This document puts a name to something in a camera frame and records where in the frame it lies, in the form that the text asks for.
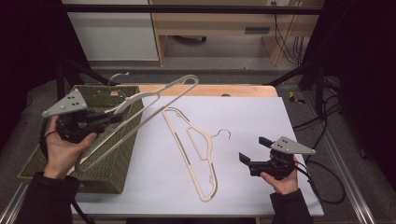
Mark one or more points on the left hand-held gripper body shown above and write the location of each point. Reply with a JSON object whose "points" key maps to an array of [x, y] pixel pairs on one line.
{"points": [[70, 104]]}

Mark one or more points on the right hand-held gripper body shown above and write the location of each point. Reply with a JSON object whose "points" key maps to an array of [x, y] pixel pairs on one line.
{"points": [[286, 145]]}

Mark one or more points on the beige clothes hanger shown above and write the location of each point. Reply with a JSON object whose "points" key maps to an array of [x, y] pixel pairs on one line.
{"points": [[126, 105], [209, 146]]}

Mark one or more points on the green woven basket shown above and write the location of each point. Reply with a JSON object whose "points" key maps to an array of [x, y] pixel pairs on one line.
{"points": [[118, 174]]}

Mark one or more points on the person's right hand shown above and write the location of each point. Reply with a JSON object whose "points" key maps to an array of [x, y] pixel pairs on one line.
{"points": [[285, 186]]}

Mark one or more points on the person's left hand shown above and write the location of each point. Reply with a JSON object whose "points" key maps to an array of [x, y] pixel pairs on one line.
{"points": [[59, 155]]}

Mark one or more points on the black metal stand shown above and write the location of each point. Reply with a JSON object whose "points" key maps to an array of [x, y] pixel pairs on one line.
{"points": [[319, 87], [60, 81]]}

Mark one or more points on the white table sheet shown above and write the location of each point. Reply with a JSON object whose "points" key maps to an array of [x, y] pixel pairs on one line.
{"points": [[249, 118]]}

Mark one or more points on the yellow and black tool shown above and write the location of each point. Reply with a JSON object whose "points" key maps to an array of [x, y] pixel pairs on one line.
{"points": [[294, 99]]}

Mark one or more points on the black curtain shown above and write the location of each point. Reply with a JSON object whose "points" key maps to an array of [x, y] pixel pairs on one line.
{"points": [[364, 62], [28, 46]]}

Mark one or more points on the white cabinet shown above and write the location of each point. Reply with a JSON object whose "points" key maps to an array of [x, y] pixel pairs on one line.
{"points": [[115, 34]]}

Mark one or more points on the black metal crossbar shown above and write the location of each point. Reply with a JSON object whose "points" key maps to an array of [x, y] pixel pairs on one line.
{"points": [[186, 9]]}

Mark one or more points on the light wooden desk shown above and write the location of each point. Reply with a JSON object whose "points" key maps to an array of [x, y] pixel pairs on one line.
{"points": [[211, 23]]}

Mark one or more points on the aluminium frame rail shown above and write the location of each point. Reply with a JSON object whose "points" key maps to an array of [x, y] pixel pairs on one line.
{"points": [[345, 174], [11, 205]]}

